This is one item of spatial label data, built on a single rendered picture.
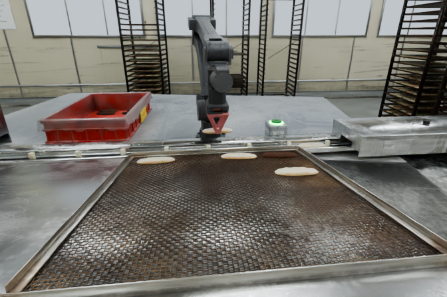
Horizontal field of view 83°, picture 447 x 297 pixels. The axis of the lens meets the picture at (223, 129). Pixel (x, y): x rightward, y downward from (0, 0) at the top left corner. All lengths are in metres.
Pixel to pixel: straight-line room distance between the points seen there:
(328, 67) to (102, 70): 4.58
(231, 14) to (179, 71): 1.47
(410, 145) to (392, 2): 5.57
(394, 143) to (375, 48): 5.45
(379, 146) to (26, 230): 0.92
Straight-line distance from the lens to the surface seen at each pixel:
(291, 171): 0.59
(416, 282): 0.37
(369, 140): 0.93
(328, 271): 0.34
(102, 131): 1.08
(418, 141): 1.04
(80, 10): 5.57
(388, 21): 6.46
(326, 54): 5.83
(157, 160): 0.70
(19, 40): 6.08
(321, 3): 5.73
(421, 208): 0.81
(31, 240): 0.47
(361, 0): 6.12
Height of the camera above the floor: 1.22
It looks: 21 degrees down
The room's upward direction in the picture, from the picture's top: straight up
